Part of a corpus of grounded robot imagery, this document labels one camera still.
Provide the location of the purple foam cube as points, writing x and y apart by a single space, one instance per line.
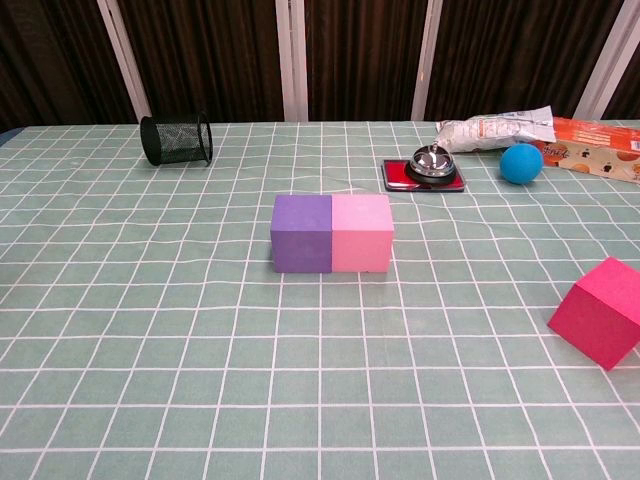
300 240

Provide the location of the magenta foam cube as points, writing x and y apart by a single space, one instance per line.
600 315

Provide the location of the light pink foam cube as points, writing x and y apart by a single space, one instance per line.
362 235

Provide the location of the orange cardboard box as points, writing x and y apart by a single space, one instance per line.
595 145

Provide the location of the red flat case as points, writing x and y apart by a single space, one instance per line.
395 180

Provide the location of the black mesh pen holder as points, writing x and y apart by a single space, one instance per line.
177 140

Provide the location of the green checked tablecloth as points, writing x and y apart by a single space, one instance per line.
320 375

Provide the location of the blue ball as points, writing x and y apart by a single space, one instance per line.
521 164

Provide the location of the white snack bag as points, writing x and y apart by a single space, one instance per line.
490 132

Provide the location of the silver call bell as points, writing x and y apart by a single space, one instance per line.
431 162

